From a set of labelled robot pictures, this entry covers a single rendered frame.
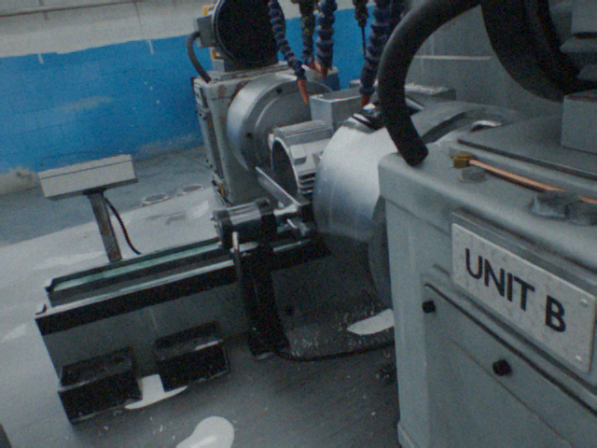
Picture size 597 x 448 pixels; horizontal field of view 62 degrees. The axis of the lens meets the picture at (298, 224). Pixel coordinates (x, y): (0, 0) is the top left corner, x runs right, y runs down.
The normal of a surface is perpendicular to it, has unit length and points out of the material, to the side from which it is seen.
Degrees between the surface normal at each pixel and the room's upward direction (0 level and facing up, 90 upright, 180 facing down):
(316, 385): 0
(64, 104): 90
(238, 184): 90
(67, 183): 69
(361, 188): 62
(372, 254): 89
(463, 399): 90
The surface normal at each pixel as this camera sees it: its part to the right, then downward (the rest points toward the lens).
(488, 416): -0.94, 0.24
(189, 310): 0.32, 0.32
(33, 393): -0.14, -0.92
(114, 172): 0.25, -0.04
